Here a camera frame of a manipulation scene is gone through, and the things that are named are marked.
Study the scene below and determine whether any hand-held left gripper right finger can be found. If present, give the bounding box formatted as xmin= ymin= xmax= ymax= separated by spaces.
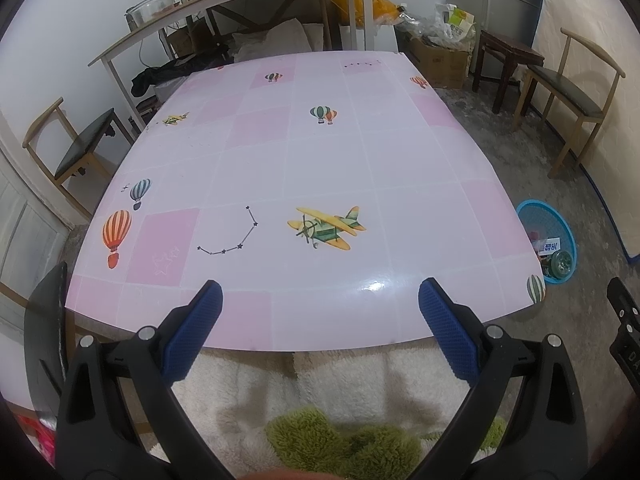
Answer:
xmin=402 ymin=277 xmax=587 ymax=480

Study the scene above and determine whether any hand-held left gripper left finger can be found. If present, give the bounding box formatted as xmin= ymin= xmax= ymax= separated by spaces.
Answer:
xmin=56 ymin=280 xmax=238 ymax=480

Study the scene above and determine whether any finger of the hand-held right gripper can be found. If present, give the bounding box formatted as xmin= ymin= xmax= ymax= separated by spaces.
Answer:
xmin=606 ymin=277 xmax=640 ymax=333

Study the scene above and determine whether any blue plastic wastebasket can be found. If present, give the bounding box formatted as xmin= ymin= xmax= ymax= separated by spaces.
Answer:
xmin=515 ymin=199 xmax=578 ymax=287

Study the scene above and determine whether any green round lid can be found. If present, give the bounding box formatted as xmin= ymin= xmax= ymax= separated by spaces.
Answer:
xmin=547 ymin=250 xmax=573 ymax=278

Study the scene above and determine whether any black chair back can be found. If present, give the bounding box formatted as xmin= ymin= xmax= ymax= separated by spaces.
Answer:
xmin=24 ymin=260 xmax=71 ymax=428

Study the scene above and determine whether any red pink cloth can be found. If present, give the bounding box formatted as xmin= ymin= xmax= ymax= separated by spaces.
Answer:
xmin=15 ymin=410 xmax=58 ymax=471

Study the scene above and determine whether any white panelled door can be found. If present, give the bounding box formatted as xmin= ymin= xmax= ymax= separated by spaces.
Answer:
xmin=0 ymin=160 xmax=71 ymax=306

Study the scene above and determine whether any pink patterned table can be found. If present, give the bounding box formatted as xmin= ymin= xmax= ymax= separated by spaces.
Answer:
xmin=65 ymin=51 xmax=547 ymax=352

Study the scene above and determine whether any wooden chair dark seat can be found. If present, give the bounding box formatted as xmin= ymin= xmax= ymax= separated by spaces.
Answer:
xmin=22 ymin=97 xmax=136 ymax=221
xmin=512 ymin=27 xmax=626 ymax=178

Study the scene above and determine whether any black cloth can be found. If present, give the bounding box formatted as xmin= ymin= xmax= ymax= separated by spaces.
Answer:
xmin=131 ymin=57 xmax=231 ymax=96

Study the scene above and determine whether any large cardboard box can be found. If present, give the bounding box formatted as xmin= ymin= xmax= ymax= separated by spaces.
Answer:
xmin=410 ymin=37 xmax=471 ymax=90

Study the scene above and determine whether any cream mattress blue trim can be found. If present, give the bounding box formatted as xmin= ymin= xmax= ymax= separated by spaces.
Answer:
xmin=530 ymin=0 xmax=640 ymax=261

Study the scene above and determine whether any dark wooden stool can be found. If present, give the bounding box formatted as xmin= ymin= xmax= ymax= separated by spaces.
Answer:
xmin=472 ymin=30 xmax=545 ymax=113

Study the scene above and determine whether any small cardboard box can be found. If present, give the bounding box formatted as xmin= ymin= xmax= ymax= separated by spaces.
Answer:
xmin=167 ymin=20 xmax=211 ymax=56

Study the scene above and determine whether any clear plastic bags pile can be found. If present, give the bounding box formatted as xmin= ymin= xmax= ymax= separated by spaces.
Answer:
xmin=395 ymin=2 xmax=478 ymax=51

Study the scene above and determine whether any white foam box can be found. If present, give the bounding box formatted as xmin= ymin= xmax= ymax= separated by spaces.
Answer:
xmin=340 ymin=22 xmax=398 ymax=53

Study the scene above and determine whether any white sack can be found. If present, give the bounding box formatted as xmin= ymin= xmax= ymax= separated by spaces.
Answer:
xmin=232 ymin=19 xmax=326 ymax=63

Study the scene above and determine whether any glass bowl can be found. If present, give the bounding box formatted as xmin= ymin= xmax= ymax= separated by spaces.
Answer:
xmin=125 ymin=0 xmax=181 ymax=28

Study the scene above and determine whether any yellow plastic bag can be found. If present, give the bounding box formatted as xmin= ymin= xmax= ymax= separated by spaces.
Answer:
xmin=325 ymin=0 xmax=406 ymax=28

